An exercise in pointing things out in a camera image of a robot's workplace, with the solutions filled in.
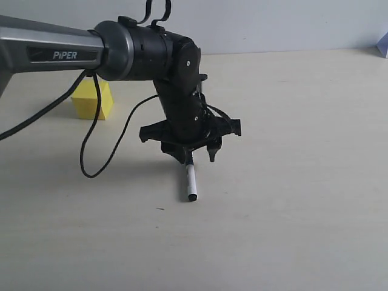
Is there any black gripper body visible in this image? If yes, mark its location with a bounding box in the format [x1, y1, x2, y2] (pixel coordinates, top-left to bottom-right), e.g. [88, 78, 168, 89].
[139, 113, 241, 152]

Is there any yellow foam cube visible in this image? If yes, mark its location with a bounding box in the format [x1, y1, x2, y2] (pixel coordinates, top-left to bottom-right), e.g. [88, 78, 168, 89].
[71, 79, 114, 120]

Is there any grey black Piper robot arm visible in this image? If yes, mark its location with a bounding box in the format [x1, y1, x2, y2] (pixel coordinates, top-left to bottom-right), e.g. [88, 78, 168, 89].
[1, 16, 241, 163]

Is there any blue white box corner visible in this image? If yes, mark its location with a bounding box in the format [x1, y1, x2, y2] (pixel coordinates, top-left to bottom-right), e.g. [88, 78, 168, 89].
[376, 32, 388, 59]

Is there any black and white whiteboard marker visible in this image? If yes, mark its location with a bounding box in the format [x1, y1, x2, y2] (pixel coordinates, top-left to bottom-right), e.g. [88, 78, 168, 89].
[185, 151, 198, 202]

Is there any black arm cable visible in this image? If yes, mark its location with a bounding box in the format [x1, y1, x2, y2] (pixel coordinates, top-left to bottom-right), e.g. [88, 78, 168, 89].
[0, 69, 160, 179]

